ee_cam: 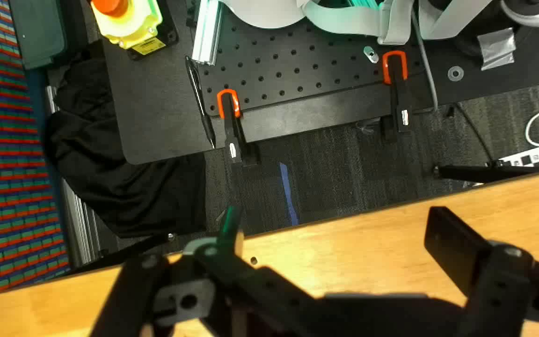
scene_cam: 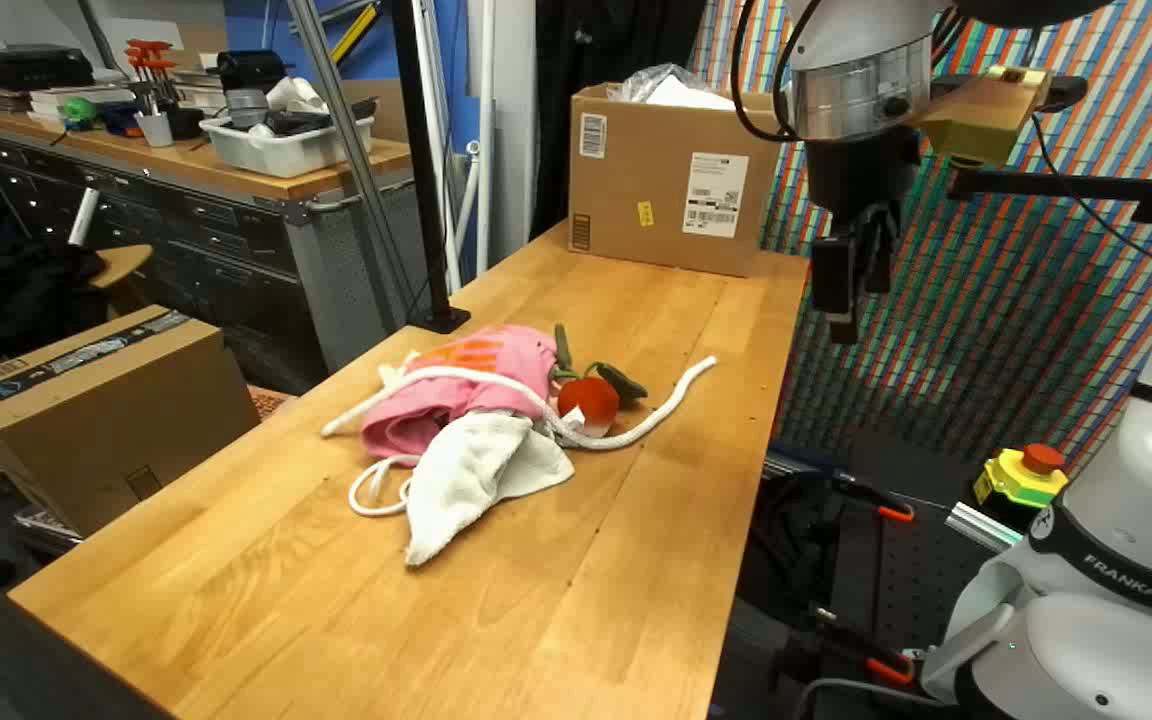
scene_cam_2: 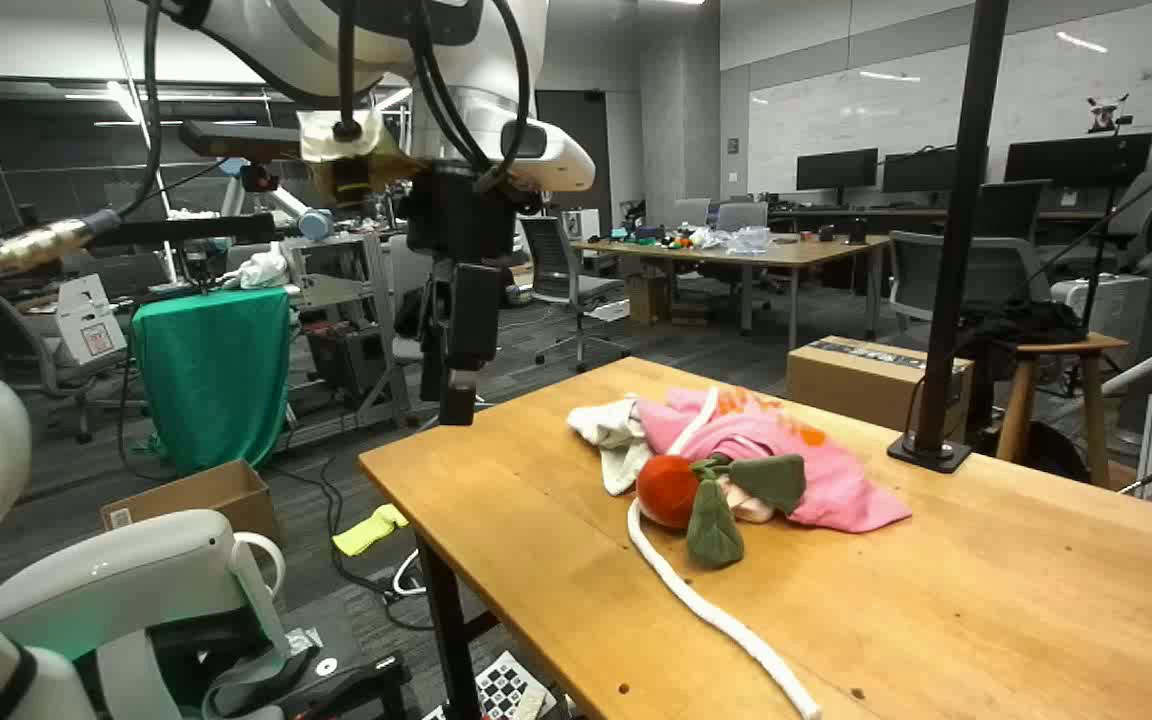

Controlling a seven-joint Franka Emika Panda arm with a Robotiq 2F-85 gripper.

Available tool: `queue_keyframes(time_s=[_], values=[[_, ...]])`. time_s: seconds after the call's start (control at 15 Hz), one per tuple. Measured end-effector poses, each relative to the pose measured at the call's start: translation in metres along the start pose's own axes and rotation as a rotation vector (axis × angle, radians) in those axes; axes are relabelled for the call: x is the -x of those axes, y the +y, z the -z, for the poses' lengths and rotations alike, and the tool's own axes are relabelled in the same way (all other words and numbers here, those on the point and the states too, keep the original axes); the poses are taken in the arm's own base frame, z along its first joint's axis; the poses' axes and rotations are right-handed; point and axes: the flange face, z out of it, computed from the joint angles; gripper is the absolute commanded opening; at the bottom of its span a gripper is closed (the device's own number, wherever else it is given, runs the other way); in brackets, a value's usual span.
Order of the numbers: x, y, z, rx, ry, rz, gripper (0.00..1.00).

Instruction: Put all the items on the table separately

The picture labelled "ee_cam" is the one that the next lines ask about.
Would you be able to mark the black cloth on floor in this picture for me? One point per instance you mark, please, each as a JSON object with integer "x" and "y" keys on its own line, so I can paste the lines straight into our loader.
{"x": 84, "y": 144}

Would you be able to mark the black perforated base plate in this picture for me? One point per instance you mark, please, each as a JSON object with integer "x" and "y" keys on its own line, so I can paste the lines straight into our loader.
{"x": 302, "y": 79}

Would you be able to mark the orange black clamp left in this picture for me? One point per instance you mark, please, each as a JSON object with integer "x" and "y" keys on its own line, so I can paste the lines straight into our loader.
{"x": 229, "y": 111}

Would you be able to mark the orange black clamp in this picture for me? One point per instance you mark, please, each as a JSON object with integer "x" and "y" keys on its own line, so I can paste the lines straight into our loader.
{"x": 394, "y": 75}
{"x": 229, "y": 111}

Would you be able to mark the yellow emergency stop button box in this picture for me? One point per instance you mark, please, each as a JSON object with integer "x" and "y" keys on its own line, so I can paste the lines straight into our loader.
{"x": 132, "y": 24}

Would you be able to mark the white power strip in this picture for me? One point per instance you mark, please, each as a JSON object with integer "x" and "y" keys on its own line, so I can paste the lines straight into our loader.
{"x": 529, "y": 157}

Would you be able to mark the orange black clamp right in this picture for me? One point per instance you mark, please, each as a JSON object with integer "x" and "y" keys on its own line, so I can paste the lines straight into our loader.
{"x": 394, "y": 75}

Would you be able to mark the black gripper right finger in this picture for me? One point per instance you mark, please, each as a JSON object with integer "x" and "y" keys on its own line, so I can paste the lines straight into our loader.
{"x": 499, "y": 279}

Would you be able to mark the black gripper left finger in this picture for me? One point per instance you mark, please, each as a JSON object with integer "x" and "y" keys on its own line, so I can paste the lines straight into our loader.
{"x": 224, "y": 292}

